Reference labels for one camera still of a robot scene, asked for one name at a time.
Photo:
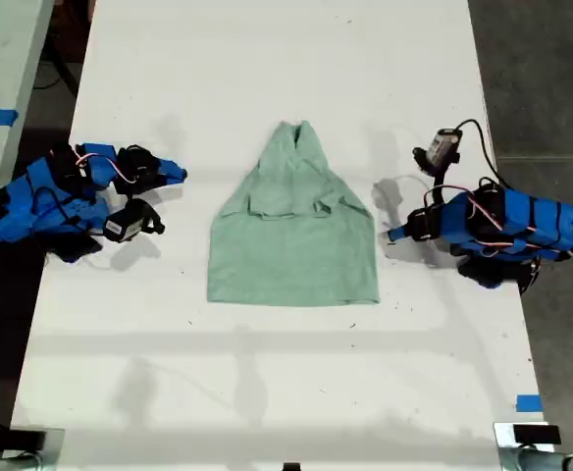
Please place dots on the tiny black box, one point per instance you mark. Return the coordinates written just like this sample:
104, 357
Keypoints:
291, 466

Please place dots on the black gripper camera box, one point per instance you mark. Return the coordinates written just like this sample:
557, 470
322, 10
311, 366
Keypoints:
128, 223
441, 147

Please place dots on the short blue tape strip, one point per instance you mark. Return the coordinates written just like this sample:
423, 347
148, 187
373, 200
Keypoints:
529, 402

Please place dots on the pale green T-shirt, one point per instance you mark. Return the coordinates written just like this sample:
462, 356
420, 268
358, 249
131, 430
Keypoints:
291, 250

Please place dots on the black gripper moving finger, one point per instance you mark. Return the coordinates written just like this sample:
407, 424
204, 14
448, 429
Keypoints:
151, 183

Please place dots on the black camera stalk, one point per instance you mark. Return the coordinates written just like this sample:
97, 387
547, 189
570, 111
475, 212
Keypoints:
441, 177

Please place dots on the small black box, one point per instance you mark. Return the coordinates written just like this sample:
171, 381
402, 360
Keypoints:
27, 438
536, 434

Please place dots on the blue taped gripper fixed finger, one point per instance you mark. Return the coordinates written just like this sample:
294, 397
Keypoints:
401, 228
170, 171

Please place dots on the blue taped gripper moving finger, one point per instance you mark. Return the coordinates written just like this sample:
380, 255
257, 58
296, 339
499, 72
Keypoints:
401, 237

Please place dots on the metal table clamp plate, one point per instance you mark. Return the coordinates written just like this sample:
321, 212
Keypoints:
505, 449
53, 449

